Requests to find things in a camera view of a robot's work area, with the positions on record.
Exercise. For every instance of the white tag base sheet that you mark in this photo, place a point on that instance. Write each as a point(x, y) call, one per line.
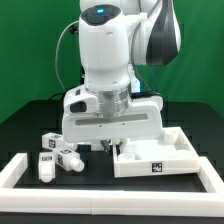
point(90, 146)

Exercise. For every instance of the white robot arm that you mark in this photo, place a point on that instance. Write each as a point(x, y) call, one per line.
point(115, 36)

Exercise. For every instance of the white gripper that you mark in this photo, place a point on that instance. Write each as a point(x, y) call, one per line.
point(141, 120)

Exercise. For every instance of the white U-shaped fence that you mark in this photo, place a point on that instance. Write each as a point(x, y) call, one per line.
point(98, 202)

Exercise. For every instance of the white square tabletop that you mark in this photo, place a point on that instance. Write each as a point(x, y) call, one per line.
point(169, 154)

